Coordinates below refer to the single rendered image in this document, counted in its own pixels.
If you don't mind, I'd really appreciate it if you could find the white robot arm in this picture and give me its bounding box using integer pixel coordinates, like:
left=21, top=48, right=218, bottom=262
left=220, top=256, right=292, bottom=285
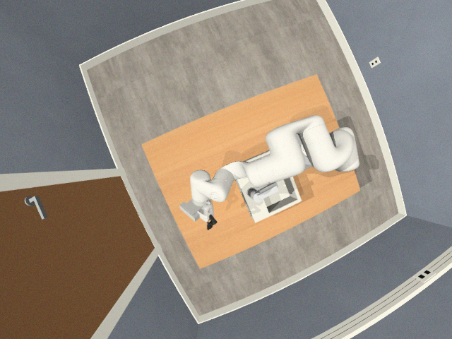
left=179, top=115, right=359, bottom=222

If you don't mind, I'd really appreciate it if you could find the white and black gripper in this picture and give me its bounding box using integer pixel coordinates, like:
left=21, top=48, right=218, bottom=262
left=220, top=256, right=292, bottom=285
left=198, top=201, right=217, bottom=230

